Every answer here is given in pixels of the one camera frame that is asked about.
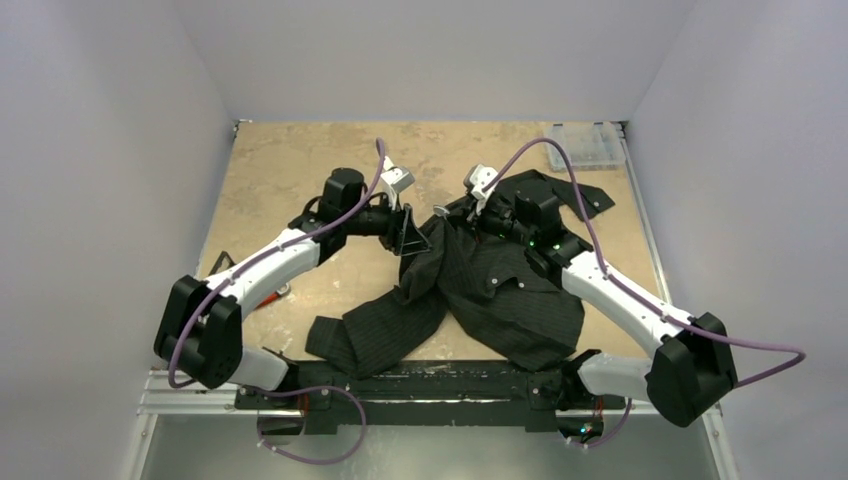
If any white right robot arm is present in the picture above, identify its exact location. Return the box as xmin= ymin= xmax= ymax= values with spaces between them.
xmin=439 ymin=193 xmax=738 ymax=427

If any clear plastic organizer box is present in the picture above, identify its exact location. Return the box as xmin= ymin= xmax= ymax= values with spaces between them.
xmin=544 ymin=121 xmax=627 ymax=170

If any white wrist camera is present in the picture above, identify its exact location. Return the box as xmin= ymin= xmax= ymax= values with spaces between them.
xmin=380 ymin=156 xmax=415 ymax=209
xmin=463 ymin=164 xmax=498 ymax=200

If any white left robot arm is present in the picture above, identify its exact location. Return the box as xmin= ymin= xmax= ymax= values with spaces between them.
xmin=153 ymin=166 xmax=430 ymax=409

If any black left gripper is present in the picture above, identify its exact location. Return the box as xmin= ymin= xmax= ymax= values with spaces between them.
xmin=342 ymin=190 xmax=431 ymax=255

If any black rectangular frame tray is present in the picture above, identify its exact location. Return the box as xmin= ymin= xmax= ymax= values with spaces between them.
xmin=208 ymin=250 xmax=236 ymax=276

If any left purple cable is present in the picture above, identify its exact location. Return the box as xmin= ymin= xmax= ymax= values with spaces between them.
xmin=167 ymin=137 xmax=389 ymax=390

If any dark pinstriped button shirt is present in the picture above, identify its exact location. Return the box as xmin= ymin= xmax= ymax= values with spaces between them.
xmin=304 ymin=168 xmax=615 ymax=381

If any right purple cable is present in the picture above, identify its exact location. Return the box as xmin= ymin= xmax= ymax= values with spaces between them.
xmin=483 ymin=137 xmax=808 ymax=390

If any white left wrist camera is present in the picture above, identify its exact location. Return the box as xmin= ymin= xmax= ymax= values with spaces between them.
xmin=380 ymin=156 xmax=415 ymax=209

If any purple cable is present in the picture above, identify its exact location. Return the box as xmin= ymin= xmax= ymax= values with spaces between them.
xmin=483 ymin=137 xmax=808 ymax=390
xmin=167 ymin=137 xmax=389 ymax=390

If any red handled ratchet wrench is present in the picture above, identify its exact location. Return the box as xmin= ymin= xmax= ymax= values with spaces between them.
xmin=256 ymin=283 xmax=291 ymax=309

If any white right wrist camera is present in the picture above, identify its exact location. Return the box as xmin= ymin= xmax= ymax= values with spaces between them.
xmin=463 ymin=164 xmax=498 ymax=200

